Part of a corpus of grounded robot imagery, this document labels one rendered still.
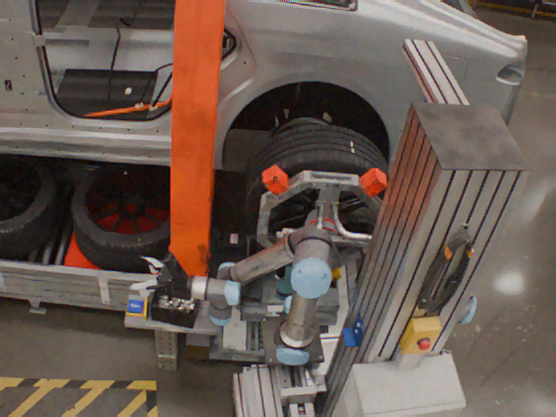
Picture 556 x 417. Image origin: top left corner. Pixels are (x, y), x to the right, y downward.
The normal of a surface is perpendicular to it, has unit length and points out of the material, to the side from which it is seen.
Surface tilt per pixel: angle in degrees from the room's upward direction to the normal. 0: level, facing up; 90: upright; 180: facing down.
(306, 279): 82
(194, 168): 90
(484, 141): 0
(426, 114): 0
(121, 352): 0
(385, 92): 90
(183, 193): 90
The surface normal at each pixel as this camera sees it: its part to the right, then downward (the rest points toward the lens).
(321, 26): 0.02, 0.59
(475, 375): 0.11, -0.70
